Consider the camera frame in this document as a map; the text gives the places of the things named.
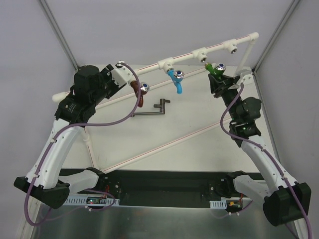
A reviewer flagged grey metal long-spout faucet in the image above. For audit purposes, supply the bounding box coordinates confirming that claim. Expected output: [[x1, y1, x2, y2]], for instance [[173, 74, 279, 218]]
[[129, 98, 170, 118]]

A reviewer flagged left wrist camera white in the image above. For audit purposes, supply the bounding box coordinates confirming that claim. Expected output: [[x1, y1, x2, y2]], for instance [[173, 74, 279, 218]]
[[112, 61, 132, 87]]

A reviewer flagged blue plastic water faucet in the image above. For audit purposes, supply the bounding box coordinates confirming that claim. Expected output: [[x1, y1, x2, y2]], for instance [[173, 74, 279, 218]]
[[167, 69, 184, 94]]

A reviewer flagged white cable duct board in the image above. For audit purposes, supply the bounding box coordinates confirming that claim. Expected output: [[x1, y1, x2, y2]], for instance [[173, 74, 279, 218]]
[[209, 199, 243, 210], [63, 196, 120, 207]]

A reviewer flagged aluminium enclosure frame post right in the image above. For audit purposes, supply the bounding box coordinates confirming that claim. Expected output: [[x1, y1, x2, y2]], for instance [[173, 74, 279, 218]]
[[252, 0, 303, 75]]

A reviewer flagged brown plastic water faucet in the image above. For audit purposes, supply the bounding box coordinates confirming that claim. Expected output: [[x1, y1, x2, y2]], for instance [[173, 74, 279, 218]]
[[130, 80, 150, 108]]

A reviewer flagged aluminium enclosure frame post left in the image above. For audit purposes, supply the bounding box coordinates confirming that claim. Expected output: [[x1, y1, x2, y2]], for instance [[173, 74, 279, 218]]
[[37, 0, 80, 71]]

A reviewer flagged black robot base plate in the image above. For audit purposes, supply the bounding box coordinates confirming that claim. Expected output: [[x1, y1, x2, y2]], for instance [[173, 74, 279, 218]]
[[47, 167, 259, 209]]

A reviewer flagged right white cable duct board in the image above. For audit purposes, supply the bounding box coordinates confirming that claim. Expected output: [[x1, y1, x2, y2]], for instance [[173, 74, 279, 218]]
[[209, 199, 243, 210]]

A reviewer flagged left white cable duct board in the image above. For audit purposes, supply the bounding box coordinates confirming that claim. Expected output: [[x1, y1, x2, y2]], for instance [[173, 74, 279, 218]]
[[63, 196, 120, 207]]

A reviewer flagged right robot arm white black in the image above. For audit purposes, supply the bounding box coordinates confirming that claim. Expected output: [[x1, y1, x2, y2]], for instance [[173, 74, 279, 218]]
[[208, 74, 312, 226]]

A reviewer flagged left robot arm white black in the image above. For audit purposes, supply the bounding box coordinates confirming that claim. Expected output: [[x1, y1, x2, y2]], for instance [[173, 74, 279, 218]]
[[14, 63, 132, 209]]

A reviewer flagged white PVC pipe frame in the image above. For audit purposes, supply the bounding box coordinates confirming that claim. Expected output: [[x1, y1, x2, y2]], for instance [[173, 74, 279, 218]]
[[52, 32, 259, 173]]

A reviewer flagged green plastic water faucet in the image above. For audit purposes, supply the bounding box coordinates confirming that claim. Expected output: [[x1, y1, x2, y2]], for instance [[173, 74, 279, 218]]
[[205, 63, 226, 77]]

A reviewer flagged aluminium enclosure frame post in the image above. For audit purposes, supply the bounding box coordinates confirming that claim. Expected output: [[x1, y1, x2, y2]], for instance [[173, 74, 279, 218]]
[[37, 0, 80, 71], [252, 0, 303, 75]]

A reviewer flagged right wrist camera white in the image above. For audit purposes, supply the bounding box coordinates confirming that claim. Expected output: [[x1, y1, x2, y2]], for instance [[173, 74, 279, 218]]
[[229, 69, 253, 89]]

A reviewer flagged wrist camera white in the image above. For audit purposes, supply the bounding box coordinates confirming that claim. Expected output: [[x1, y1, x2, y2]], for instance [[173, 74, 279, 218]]
[[112, 61, 132, 87], [229, 69, 253, 89]]

